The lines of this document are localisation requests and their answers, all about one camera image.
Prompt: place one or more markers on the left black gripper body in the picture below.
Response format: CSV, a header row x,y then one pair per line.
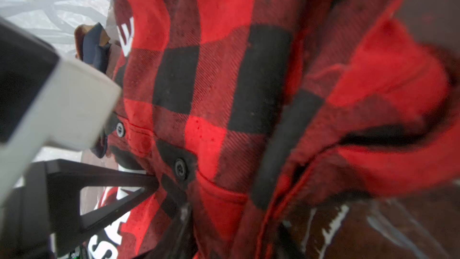
x,y
26,223

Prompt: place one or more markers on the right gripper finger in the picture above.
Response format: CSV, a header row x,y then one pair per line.
x,y
178,240

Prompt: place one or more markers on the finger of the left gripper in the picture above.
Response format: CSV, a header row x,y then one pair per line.
x,y
89,204

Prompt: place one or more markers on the red black plaid shirt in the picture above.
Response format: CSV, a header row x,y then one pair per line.
x,y
245,108

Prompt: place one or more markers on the folded multicolour plaid shirt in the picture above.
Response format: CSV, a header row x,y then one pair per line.
x,y
95,48

